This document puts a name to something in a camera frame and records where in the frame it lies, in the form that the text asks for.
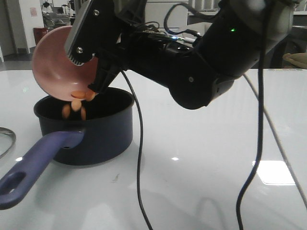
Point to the pink bowl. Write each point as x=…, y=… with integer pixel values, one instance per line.
x=54, y=72

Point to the white drawer cabinet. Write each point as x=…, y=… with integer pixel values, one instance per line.
x=156, y=10

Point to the orange ham slices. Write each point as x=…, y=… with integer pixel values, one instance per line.
x=76, y=104

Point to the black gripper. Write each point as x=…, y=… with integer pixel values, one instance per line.
x=118, y=40

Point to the red trash bin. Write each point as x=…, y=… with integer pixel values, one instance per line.
x=39, y=33

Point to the glass lid blue knob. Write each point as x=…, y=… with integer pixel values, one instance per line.
x=7, y=140

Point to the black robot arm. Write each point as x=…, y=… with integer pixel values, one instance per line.
x=240, y=34

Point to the dark blue saucepan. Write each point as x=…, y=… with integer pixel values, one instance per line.
x=104, y=134

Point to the olive cushion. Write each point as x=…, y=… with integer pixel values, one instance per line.
x=298, y=59

